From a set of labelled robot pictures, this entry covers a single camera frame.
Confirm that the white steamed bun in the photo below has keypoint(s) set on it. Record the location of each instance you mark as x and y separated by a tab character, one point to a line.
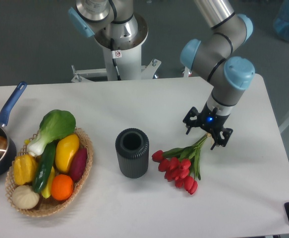
24	197

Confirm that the woven wicker basket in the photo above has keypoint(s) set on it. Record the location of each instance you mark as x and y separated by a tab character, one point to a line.
46	207

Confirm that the yellow banana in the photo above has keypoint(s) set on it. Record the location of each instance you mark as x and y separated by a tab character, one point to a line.
46	192

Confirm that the red tulip bouquet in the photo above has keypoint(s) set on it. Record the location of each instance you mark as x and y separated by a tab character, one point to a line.
182	165

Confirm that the blue saucepan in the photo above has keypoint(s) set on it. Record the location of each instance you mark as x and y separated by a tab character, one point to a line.
7	146

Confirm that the dark grey ribbed vase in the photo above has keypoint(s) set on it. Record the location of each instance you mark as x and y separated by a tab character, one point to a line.
132	149

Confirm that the purple sweet potato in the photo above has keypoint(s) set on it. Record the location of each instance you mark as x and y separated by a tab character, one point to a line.
78	164

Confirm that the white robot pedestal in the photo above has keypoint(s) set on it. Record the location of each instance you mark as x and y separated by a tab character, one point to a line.
122	50

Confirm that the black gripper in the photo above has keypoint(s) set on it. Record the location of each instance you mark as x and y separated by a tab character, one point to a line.
211	122

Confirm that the green bok choy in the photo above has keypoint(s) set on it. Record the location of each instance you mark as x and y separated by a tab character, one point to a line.
55	125

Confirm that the yellow bell pepper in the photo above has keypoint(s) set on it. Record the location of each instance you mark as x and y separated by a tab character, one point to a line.
24	169

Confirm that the yellow mango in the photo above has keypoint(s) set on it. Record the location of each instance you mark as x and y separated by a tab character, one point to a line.
65	151

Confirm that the orange fruit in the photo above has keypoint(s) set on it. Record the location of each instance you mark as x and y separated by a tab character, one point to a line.
62	187

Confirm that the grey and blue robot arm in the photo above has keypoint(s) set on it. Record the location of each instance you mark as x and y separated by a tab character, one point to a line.
212	60

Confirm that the green cucumber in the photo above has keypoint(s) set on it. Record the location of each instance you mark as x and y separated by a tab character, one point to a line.
44	167

